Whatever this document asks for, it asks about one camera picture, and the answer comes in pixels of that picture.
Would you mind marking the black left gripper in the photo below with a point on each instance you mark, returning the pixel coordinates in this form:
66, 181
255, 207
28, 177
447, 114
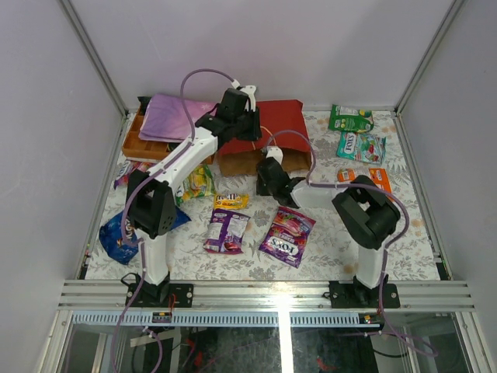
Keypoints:
254, 125

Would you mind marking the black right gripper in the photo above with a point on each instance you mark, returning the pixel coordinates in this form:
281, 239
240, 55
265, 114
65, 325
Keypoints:
259, 189

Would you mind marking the red paper bag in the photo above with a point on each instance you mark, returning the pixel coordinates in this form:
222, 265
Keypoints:
285, 120

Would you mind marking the yellow M&M's packet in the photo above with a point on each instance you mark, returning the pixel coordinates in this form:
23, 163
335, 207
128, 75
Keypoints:
231, 201

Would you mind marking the purple Fox's berries bag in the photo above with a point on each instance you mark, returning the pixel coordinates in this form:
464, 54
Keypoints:
287, 237

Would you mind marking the purple white candy bag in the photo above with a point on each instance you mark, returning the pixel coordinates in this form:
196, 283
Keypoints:
225, 232

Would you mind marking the yellow green Fox's candy bag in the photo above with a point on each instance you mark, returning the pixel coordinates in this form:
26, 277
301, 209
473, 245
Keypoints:
199, 183

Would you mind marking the green candy packet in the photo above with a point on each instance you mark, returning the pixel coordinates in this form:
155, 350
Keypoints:
345, 119

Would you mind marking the teal Fox's candy bag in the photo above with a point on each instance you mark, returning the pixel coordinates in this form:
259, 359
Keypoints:
366, 148

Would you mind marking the orange snack packet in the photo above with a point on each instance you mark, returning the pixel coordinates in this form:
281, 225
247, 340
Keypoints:
378, 175

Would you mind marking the pink purple Fox's candy bag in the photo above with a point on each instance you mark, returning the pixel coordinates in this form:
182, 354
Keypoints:
126, 169

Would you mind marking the blue Oreo snack bag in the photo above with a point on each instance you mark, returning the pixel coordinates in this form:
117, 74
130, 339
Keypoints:
111, 237

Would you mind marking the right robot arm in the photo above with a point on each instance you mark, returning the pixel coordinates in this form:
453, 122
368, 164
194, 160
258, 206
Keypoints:
369, 213

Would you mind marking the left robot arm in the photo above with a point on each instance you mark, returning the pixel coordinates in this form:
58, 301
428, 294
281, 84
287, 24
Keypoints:
151, 195

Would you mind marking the dark patterned cloth at back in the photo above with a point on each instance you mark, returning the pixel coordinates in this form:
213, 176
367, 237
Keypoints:
144, 101

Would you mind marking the wooden compartment tray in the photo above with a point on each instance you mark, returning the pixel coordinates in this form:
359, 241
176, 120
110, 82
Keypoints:
134, 148

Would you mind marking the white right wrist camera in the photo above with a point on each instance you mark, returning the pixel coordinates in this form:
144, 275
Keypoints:
274, 152

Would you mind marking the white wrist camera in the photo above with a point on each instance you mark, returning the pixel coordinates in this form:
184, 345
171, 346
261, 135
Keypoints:
274, 152
249, 90

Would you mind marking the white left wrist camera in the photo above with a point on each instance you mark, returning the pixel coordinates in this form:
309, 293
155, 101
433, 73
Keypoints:
249, 90

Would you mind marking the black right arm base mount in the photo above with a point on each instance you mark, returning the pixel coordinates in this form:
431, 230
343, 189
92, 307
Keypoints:
354, 295

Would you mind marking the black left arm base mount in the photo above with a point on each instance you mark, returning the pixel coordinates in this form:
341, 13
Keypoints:
141, 294

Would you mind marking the aluminium front rail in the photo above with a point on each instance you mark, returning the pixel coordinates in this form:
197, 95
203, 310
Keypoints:
259, 296

